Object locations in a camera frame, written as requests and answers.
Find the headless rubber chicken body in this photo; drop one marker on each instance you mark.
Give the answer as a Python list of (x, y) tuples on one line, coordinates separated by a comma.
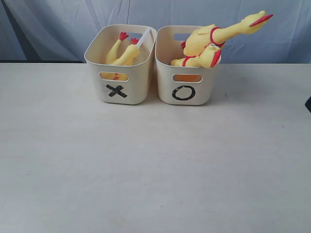
[(126, 59)]

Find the whole rubber chicken front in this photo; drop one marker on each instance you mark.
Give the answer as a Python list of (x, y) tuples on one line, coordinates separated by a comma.
[(208, 58)]

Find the whole rubber chicken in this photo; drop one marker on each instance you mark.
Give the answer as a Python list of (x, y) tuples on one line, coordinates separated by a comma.
[(202, 36), (208, 58)]

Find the rubber chicken head with tube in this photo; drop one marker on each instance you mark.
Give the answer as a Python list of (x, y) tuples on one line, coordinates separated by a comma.
[(144, 36)]

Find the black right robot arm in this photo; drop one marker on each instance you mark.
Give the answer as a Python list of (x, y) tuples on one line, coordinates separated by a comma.
[(308, 104)]

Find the cream bin marked O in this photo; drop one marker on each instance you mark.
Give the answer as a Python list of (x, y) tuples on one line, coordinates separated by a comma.
[(180, 85)]

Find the cream bin marked X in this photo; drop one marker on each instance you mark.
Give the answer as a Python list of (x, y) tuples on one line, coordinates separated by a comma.
[(135, 89)]

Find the grey backdrop curtain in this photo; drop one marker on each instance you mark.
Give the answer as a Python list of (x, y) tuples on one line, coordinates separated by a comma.
[(61, 30)]

